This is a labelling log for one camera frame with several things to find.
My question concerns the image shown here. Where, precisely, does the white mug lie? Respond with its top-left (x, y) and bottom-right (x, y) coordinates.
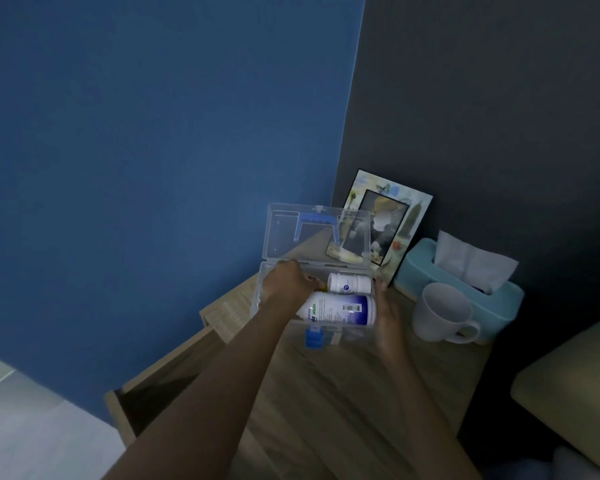
top-left (411, 282), bottom-right (482, 344)

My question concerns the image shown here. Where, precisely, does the large white blue-label bottle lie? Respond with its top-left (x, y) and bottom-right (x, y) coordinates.
top-left (300, 292), bottom-right (378, 329)

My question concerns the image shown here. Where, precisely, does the person's right hand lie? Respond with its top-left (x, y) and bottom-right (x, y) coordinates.
top-left (373, 278), bottom-right (411, 358)

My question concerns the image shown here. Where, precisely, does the clear plastic box blue handle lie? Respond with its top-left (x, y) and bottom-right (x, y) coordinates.
top-left (249, 202), bottom-right (381, 348)

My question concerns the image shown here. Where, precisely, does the wooden nightstand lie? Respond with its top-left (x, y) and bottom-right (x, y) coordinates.
top-left (104, 271), bottom-right (494, 480)

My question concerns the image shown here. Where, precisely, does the floral picture frame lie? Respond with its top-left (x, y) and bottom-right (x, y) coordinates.
top-left (326, 169), bottom-right (434, 288)

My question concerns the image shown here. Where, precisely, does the person's right forearm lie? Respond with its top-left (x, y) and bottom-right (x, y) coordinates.
top-left (382, 349), bottom-right (484, 480)

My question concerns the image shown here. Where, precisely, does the teal tissue box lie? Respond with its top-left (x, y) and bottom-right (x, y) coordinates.
top-left (394, 238), bottom-right (525, 346)

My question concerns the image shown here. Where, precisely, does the wooden nightstand drawer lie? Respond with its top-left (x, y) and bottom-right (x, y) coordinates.
top-left (104, 327), bottom-right (227, 448)

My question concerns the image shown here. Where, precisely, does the small white bottle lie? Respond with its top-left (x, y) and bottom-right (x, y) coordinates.
top-left (326, 273), bottom-right (374, 297)

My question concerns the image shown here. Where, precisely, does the white tissue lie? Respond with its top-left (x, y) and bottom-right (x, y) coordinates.
top-left (432, 231), bottom-right (520, 295)

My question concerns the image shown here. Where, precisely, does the person's left forearm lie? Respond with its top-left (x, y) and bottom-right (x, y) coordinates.
top-left (102, 299), bottom-right (302, 480)

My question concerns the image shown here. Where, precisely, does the person's left hand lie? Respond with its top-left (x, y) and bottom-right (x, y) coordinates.
top-left (261, 259), bottom-right (327, 316)

